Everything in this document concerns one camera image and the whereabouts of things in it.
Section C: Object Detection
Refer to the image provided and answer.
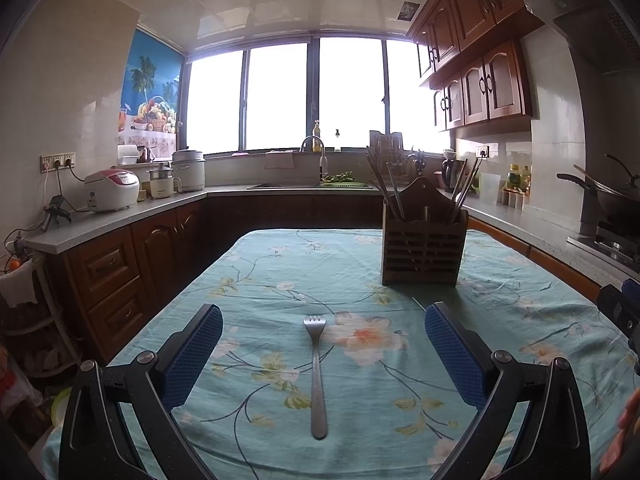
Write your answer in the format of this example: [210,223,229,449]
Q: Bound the wooden cabinets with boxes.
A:
[47,190,601,366]
[410,0,571,132]

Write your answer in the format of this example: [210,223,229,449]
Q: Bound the wooden spatula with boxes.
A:
[573,164,599,192]

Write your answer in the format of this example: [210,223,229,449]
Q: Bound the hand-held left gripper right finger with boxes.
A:
[424,301,592,480]

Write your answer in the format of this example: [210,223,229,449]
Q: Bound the wooden upper cabinets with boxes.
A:
[410,0,571,132]

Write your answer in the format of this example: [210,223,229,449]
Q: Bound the fruit and palm window blind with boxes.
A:
[118,29,183,161]

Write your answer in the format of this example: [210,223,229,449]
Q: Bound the knife block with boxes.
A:
[407,150,428,181]

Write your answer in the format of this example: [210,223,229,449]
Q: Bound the dish rack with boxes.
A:
[369,130,405,176]

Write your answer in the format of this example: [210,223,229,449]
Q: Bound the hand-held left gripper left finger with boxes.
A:
[59,303,224,480]

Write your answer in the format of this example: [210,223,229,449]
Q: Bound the clear pitcher with green handle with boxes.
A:
[470,172,502,205]

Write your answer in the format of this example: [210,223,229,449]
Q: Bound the wall outlet strip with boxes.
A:
[40,152,77,171]

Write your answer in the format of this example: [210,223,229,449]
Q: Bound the cooking oil bottles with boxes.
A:
[505,162,532,193]

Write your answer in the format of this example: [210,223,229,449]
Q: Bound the wooden lower cabinets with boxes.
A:
[47,190,601,366]

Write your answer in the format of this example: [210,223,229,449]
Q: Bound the small white electric pot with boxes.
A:
[146,162,182,200]

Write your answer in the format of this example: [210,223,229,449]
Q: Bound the row of spice jars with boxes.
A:
[501,187,528,211]

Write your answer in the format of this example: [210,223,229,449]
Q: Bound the red and white rice cooker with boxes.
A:
[83,169,141,212]

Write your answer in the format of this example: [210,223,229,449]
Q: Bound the steel electric kettle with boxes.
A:
[441,157,468,191]

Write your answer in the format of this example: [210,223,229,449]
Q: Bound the green plate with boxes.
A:
[50,387,73,426]

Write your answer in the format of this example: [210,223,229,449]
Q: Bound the white hanging cloth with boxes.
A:
[0,260,38,308]

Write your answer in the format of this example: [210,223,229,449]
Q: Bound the person's right hand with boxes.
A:
[599,400,640,476]

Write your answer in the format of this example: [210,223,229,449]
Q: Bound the large white cooker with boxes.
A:
[171,149,207,193]

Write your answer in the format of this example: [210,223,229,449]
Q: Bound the teal floral tablecloth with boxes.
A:
[42,229,640,480]

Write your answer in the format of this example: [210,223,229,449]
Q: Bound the range hood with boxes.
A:
[522,0,640,73]

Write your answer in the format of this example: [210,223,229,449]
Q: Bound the small black tripod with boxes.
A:
[41,195,72,233]

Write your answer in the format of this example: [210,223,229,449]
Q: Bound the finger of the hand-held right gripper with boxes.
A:
[597,281,640,341]

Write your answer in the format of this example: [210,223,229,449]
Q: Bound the grey speckled countertop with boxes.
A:
[22,182,621,286]

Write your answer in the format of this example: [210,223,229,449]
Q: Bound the wooden slatted utensil holder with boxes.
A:
[381,176,470,287]

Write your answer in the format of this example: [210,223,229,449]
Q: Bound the wooden chopstick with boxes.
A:
[364,149,400,222]
[369,147,404,221]

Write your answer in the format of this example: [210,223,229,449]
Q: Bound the storage shelf rack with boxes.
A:
[0,255,81,376]

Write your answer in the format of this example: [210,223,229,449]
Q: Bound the steel kitchen faucet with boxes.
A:
[300,135,329,181]

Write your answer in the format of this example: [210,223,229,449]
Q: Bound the black wok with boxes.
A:
[556,154,640,231]

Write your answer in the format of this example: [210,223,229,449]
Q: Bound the long steel fork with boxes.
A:
[303,315,328,440]

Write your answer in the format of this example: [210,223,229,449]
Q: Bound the large kitchen window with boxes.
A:
[180,32,453,156]

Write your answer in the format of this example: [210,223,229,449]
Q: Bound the gas stove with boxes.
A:
[567,220,640,267]

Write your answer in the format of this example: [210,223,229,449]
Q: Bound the kitchen sink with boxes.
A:
[246,182,381,191]

